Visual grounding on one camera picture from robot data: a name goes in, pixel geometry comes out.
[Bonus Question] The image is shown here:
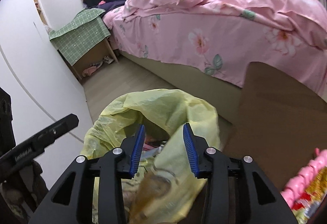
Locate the yellow plastic trash bag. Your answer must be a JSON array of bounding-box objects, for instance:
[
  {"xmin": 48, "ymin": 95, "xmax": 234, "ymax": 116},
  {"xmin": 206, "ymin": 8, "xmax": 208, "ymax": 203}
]
[{"xmin": 82, "ymin": 89, "xmax": 220, "ymax": 223}]

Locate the yellow snack wrapper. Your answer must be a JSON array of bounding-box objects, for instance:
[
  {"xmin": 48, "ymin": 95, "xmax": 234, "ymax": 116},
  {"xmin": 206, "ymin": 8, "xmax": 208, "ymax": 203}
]
[{"xmin": 291, "ymin": 167, "xmax": 326, "ymax": 224}]

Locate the left hand in glove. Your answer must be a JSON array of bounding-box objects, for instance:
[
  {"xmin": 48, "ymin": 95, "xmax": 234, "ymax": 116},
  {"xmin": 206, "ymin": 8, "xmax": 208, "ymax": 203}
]
[{"xmin": 1, "ymin": 161, "xmax": 49, "ymax": 223}]

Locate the brown table cloth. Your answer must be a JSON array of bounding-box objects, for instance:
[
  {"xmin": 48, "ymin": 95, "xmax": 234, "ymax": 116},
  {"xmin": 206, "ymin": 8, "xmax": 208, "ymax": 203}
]
[{"xmin": 222, "ymin": 61, "xmax": 327, "ymax": 224}]

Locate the pink caterpillar toy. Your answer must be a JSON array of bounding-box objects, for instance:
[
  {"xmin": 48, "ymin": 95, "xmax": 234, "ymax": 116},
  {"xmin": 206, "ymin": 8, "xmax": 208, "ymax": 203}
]
[{"xmin": 281, "ymin": 148, "xmax": 326, "ymax": 208}]

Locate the green checkered nightstand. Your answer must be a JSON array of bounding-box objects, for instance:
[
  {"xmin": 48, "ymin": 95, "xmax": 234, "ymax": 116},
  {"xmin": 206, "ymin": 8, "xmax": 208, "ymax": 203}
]
[{"xmin": 48, "ymin": 8, "xmax": 118, "ymax": 81}]

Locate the pink floral bed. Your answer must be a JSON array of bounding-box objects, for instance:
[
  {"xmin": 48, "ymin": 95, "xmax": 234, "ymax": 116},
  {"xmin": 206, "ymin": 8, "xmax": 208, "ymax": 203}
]
[{"xmin": 103, "ymin": 0, "xmax": 326, "ymax": 122}]

